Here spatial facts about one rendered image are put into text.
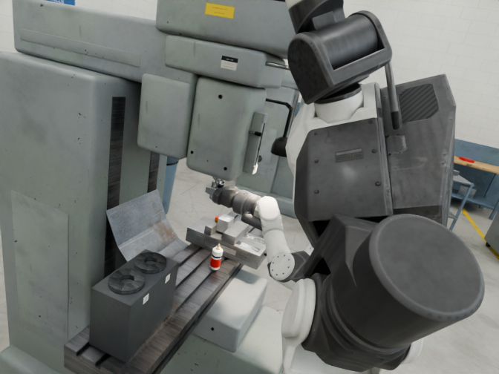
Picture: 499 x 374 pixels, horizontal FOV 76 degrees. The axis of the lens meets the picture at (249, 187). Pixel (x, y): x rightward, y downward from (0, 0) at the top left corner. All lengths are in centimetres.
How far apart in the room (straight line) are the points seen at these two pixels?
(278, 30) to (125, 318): 83
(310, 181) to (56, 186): 103
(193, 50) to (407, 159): 72
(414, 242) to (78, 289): 133
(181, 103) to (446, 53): 690
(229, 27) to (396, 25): 676
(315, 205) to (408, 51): 713
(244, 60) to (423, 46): 677
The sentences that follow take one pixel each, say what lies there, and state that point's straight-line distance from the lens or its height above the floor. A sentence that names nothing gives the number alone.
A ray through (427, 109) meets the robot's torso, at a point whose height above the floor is 167.
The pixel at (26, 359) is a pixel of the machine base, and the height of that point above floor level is 20.
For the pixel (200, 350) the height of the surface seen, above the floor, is 65.
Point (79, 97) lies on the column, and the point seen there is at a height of 149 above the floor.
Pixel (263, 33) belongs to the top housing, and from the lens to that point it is 96.
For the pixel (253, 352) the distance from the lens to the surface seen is 133.
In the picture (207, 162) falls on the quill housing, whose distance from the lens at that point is 108.
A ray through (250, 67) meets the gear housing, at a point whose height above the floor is 168.
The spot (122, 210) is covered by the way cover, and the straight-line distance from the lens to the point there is 139.
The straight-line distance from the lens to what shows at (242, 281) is 142.
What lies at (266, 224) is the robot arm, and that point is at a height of 124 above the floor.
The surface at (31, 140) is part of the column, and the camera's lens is 141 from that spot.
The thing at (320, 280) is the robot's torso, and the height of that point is 142.
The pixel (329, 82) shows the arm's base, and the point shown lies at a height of 168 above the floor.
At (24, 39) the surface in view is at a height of 161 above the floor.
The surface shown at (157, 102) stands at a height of 152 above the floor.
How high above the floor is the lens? 168
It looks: 20 degrees down
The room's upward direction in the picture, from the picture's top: 12 degrees clockwise
